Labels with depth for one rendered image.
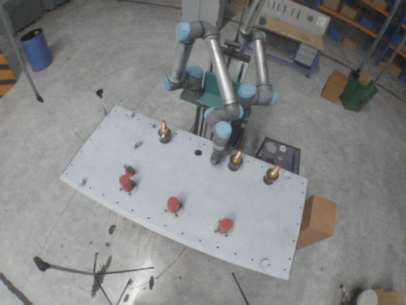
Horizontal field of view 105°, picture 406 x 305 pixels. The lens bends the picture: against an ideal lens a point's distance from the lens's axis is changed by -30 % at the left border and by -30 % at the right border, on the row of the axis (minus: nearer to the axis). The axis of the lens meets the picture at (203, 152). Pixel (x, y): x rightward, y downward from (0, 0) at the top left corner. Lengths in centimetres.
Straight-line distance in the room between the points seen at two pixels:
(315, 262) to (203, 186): 221
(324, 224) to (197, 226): 133
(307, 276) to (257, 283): 72
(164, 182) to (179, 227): 32
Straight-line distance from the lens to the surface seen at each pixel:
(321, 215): 229
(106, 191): 152
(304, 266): 315
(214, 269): 273
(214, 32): 142
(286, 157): 244
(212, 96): 207
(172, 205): 127
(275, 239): 149
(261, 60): 201
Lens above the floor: 270
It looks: 56 degrees down
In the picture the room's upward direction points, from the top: 11 degrees clockwise
